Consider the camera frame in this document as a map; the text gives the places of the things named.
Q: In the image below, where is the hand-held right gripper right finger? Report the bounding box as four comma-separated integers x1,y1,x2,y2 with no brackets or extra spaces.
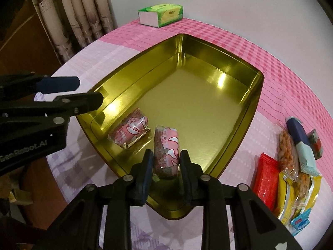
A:
179,150,294,250

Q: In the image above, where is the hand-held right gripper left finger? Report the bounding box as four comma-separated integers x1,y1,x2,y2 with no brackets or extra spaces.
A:
43,150,154,250

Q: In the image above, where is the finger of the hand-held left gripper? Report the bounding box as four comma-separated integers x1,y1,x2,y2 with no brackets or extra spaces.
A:
0,92,104,126
0,74,81,97

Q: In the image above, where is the pink floral snack packet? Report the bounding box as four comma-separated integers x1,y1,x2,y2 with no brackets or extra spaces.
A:
152,125,180,180
108,107,151,150

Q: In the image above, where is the gold metal tin tray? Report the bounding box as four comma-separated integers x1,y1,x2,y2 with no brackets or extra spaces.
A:
75,33,265,220

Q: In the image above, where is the red snack packet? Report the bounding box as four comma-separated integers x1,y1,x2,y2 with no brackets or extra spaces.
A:
252,153,279,211

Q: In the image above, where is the plain yellow snack packet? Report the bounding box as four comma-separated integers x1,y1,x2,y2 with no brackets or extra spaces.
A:
273,170,297,226

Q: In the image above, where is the navy and mint snack packet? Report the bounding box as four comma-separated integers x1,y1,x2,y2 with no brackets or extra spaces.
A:
286,117,319,176

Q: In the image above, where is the yellow snack packet with window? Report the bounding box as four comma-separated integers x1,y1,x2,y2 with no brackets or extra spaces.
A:
294,172,322,219

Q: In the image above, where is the brown wooden door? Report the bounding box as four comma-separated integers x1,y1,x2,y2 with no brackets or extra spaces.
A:
0,0,61,84

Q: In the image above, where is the beige patterned curtain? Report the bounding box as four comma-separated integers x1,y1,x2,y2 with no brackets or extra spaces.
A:
28,0,115,64

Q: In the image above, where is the clear peanut packet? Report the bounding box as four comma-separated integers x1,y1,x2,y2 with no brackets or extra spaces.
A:
277,125,299,181

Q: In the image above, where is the green tissue box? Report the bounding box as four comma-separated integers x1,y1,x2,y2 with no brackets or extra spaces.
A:
138,3,184,28

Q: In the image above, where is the small blue snack packet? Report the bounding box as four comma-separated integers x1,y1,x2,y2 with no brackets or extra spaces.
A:
290,208,311,236

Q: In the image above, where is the pink checked tablecloth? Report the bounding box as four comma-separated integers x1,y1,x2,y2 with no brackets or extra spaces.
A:
34,18,333,250

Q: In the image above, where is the small dark green snack packet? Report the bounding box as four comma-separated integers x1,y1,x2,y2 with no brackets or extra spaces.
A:
306,129,324,160

